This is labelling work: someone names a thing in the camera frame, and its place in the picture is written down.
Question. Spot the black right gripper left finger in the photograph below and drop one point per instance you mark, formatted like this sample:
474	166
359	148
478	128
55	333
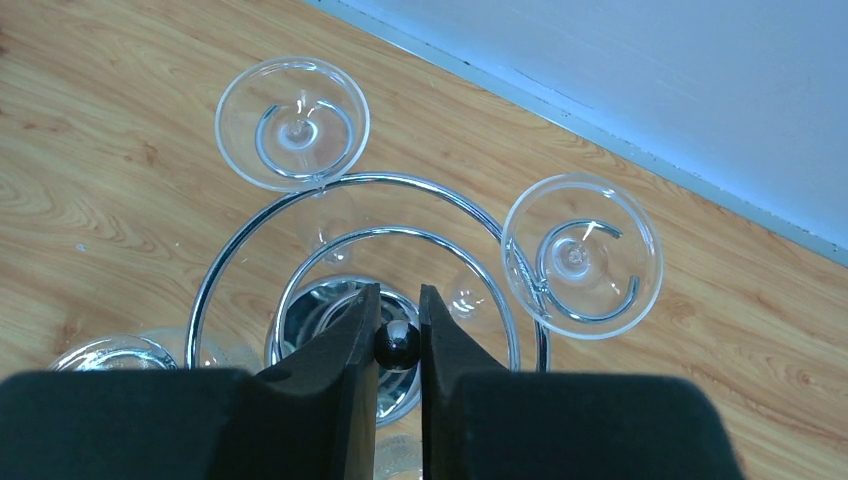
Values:
310	416

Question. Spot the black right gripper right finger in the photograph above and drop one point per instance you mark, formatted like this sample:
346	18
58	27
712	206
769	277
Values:
481	420

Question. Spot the patterned clear wine glass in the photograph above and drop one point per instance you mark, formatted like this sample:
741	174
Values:
398	457

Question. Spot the chrome spiral wine glass rack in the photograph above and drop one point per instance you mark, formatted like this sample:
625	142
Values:
307	307

